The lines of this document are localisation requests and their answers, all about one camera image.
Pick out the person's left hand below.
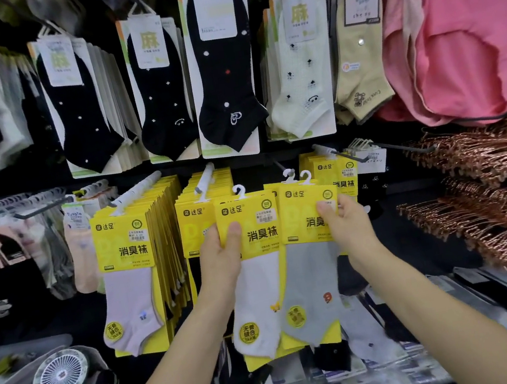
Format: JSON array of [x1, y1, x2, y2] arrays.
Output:
[[190, 221, 253, 310]]

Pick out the person's right hand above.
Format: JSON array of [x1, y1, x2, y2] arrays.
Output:
[[315, 189, 387, 279]]

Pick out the yellow packet white sock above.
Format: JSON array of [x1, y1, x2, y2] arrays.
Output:
[[210, 179, 302, 375]]

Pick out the bunch yellow sock packets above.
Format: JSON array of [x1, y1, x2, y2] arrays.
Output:
[[171, 166, 250, 302], [296, 146, 369, 257], [82, 174, 204, 361]]

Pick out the yellow packet grey sock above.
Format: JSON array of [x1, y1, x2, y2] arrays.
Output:
[[258, 166, 360, 353]]

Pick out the yellow hooked sock packet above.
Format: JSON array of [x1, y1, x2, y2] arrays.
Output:
[[262, 168, 301, 198]]

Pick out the person's left forearm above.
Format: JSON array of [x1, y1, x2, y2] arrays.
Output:
[[91, 291, 243, 384]]

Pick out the person's right forearm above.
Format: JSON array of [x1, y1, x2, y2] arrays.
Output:
[[351, 229, 507, 384]]

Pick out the row of clear bagged socks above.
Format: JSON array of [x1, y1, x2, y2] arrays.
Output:
[[198, 259, 507, 384]]

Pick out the row black socks white cards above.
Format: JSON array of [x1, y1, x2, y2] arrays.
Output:
[[112, 0, 275, 171]]

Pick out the row black socks peach cuffs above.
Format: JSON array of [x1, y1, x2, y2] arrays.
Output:
[[0, 187, 82, 329]]

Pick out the pink garments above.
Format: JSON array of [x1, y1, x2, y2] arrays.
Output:
[[360, 0, 507, 140]]

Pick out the clear price tag holder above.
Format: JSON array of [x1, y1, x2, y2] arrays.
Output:
[[353, 146, 391, 177]]

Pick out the bunch of pastel sock packs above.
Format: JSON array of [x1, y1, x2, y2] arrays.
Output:
[[57, 178, 132, 298]]

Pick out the heap of copper hangers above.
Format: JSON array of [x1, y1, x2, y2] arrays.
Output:
[[385, 111, 507, 293]]

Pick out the beige sock pack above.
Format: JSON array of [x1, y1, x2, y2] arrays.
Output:
[[319, 0, 400, 127]]

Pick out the cream dotted sock pack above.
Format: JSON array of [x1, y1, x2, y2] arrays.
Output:
[[250, 0, 346, 145]]

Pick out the white handheld fan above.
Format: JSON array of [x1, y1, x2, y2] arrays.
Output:
[[27, 346, 92, 384]]

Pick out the black dotted sock white card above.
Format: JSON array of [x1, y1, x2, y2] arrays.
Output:
[[25, 12, 150, 184]]

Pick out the white plastic bin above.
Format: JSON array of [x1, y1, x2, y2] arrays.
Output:
[[0, 333, 77, 376]]

